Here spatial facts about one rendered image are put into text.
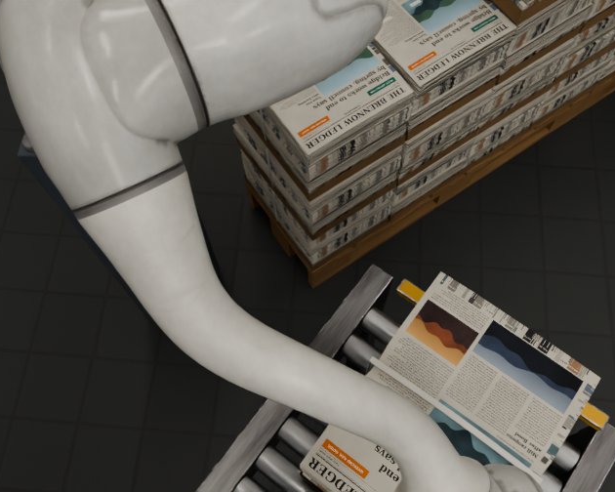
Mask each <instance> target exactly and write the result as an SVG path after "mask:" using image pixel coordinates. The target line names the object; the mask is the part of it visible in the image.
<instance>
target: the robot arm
mask: <svg viewBox="0 0 615 492"><path fill-rule="evenodd" d="M388 3H389V0H0V66H1V68H2V70H3V72H4V74H5V78H6V82H7V85H8V89H9V92H10V95H11V98H12V101H13V104H14V106H15V109H16V111H17V114H18V116H19V119H20V122H21V124H22V126H23V128H24V131H25V135H24V136H23V138H22V145H23V146H24V148H25V149H26V150H27V151H30V152H35V153H36V155H37V157H38V159H39V161H40V163H41V165H42V167H43V169H44V171H45V172H46V174H47V175H48V177H49V178H50V179H51V181H52V182H53V184H54V185H55V186H56V188H57V189H58V191H59V192H60V194H61V196H62V197H63V199H64V200H65V202H66V203H67V205H68V206H69V208H70V209H71V211H72V212H73V214H74V216H75V217H76V219H77V220H78V222H79V224H81V225H82V226H83V228H84V229H85V230H86V231H87V233H88V234H89V235H90V236H91V238H92V239H93V240H94V241H95V242H96V244H97V245H98V246H99V247H100V249H101V250H102V251H103V253H104V254H105V255H106V256H107V258H108V259H109V260H110V262H111V263H112V264H113V266H114V267H115V268H116V270H117V271H118V272H119V274H120V275H121V276H122V278H123V279H124V280H125V282H126V283H127V284H128V286H129V287H130V288H131V290H132V291H133V293H134V294H135V295H136V297H137V298H138V300H139V301H140V302H141V304H142V305H143V307H144V308H145V310H146V311H147V312H148V314H149V315H150V316H151V317H152V319H153V320H154V321H155V322H156V324H157V325H158V326H159V327H160V328H161V330H162V331H163V332H164V333H165V334H166V335H167V336H168V337H169V338H170V339H171V340H172V341H173V342H174V343H175V344H176V345H177V346H178V347H179V348H180V349H181V350H182V351H183V352H185V353H186V354H187V355H188V356H190V357H191V358H192V359H194V360H195V361H196V362H198V363H199V364H200V365H202V366H203V367H205V368H207V369H208V370H210V371H211V372H213V373H215V374H216V375H218V376H220V377H222V378H224V379H225V380H227V381H229V382H231V383H233V384H235V385H238V386H240V387H242V388H244V389H246V390H249V391H252V392H254V393H256V394H259V395H261V396H263V397H266V398H268V399H271V400H273V401H275V402H278V403H280V404H283V405H285V406H287V407H290V408H292V409H295V410H297V411H300V412H302V413H304V414H307V415H309V416H312V417H313V418H315V419H318V420H320V421H323V422H325V423H328V424H330V425H332V426H335V427H337V428H340V429H342V430H344V431H348V432H351V433H353V434H355V435H358V436H360V437H362V438H365V439H367V440H369V441H371V442H373V443H375V444H377V445H379V446H380V447H382V448H383V449H385V450H386V451H387V452H388V453H389V454H390V455H391V456H392V457H393V458H394V460H395V461H396V463H397V465H398V467H399V469H400V473H401V481H400V482H399V483H398V485H397V487H396V488H395V491H394V492H544V491H543V489H542V488H541V486H540V485H539V484H538V482H537V481H536V480H535V479H534V478H533V477H532V475H530V474H529V473H527V472H526V471H523V470H521V469H520V468H518V467H515V466H510V465H504V464H489V465H485V466H483V465H482V464H481V463H480V462H478V461H477V460H475V459H472V458H469V457H465V456H460V455H459V453H458V452H457V451H456V449H455V448H454V446H453V445H452V443H451V442H450V440H449V439H448V437H447V436H446V435H445V433H444V432H443V431H442V430H441V428H440V427H439V426H438V424H437V423H436V422H435V421H434V420H433V419H432V418H431V417H430V416H429V415H428V414H427V413H426V412H425V411H424V410H423V409H421V408H420V407H419V406H417V405H416V404H415V403H413V402H412V401H410V400H409V399H407V398H406V397H404V396H403V395H401V394H399V393H398V392H396V391H394V390H392V389H390V388H388V387H386V386H384V385H382V384H380V383H378V382H376V381H374V380H372V379H370V378H368V377H366V376H364V375H362V374H360V373H358V372H356V371H354V370H352V369H351V368H349V367H347V366H346V365H344V364H342V363H340V362H338V361H336V360H334V359H332V358H330V357H328V356H326V355H324V354H322V353H320V352H318V351H316V350H314V349H312V348H309V347H307V346H305V345H303V344H301V343H299V342H297V341H295V340H293V339H291V338H289V337H287V336H285V335H283V334H281V333H279V332H278V331H276V330H274V329H272V328H270V327H268V326H266V325H265V324H264V323H262V322H261V321H259V320H258V319H256V318H255V317H253V316H252V315H250V314H249V313H248V312H246V311H245V310H244V309H243V308H242V307H240V306H239V305H238V304H237V303H236V302H235V301H234V300H233V299H232V298H231V297H230V295H229V294H228V293H227V292H226V290H225V288H224V287H223V285H222V283H221V282H220V280H219V278H218V276H217V275H216V272H215V270H214V267H213V265H212V262H211V259H210V255H209V252H208V249H207V245H206V242H205V239H204V235H203V232H202V228H201V225H200V222H199V219H198V215H197V211H196V207H195V203H194V199H193V195H192V191H191V187H190V182H189V178H188V174H187V171H186V169H185V164H184V163H183V160H182V157H181V155H180V152H179V149H178V146H177V143H179V142H181V141H182V140H184V139H186V138H188V137H189V136H191V135H193V134H194V133H196V132H198V131H200V130H202V129H204V128H206V127H209V126H211V125H214V124H217V123H219V122H222V121H225V120H228V119H232V118H236V117H240V116H244V115H246V114H249V113H252V112H254V111H257V110H260V109H262V108H265V107H268V106H270V105H272V104H275V103H278V102H281V101H283V100H285V99H287V98H290V97H292V96H294V95H296V94H298V93H300V92H301V91H303V90H305V89H307V88H309V87H311V86H313V85H315V84H317V83H319V82H321V81H322V80H324V79H326V78H328V77H330V76H331V75H333V74H335V73H337V72H339V71H340V70H342V69H343V68H344V67H346V66H347V65H348V64H349V63H351V62H352V61H353V60H354V59H355V58H356V57H357V56H358V55H359V54H361V53H362V52H363V50H364V49H365V48H366V47H367V46H368V45H369V44H370V43H371V42H372V40H373V39H374V38H375V37H376V35H377V34H378V33H379V32H380V30H381V27H382V25H383V20H384V18H385V16H386V14H387V11H388Z"/></svg>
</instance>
